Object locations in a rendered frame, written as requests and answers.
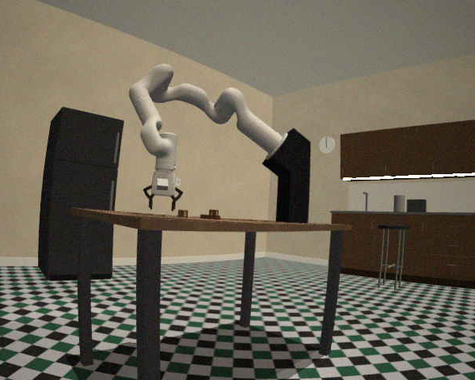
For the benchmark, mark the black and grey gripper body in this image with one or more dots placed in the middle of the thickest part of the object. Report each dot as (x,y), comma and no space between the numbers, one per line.
(171,183)

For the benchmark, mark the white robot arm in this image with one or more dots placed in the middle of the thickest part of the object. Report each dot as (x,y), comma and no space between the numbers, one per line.
(152,89)

